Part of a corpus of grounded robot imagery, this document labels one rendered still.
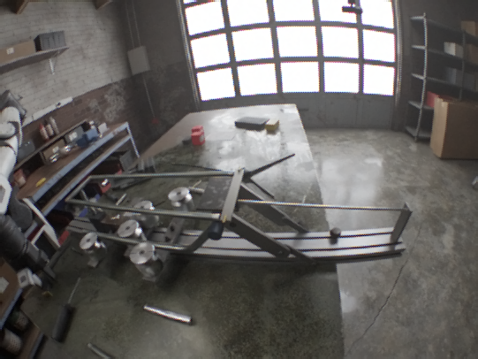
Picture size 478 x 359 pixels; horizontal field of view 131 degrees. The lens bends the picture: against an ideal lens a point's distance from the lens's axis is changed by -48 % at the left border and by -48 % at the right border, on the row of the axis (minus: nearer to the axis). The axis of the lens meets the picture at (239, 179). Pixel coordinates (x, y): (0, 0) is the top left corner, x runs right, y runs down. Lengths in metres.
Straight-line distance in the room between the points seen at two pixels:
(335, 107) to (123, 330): 3.49
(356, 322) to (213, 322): 1.08
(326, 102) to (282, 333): 3.30
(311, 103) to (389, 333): 3.07
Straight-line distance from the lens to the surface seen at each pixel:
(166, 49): 3.60
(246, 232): 0.32
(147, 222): 0.49
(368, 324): 1.38
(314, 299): 0.39
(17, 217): 0.96
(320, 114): 3.48
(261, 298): 0.39
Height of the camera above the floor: 1.24
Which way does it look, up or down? 33 degrees down
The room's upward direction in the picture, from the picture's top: 9 degrees counter-clockwise
